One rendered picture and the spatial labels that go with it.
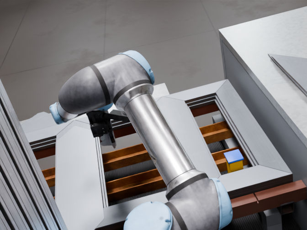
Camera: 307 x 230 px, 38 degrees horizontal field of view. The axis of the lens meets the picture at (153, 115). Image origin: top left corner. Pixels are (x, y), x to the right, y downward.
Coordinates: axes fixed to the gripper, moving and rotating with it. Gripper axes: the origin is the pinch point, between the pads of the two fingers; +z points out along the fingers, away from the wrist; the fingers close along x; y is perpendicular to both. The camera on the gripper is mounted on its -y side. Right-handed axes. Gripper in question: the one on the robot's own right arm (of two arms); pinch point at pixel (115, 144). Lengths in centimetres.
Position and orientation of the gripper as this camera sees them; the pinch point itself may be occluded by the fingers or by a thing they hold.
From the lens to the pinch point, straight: 187.0
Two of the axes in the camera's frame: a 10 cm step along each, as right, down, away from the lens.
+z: 1.9, 8.1, 5.5
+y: -9.7, 2.6, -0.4
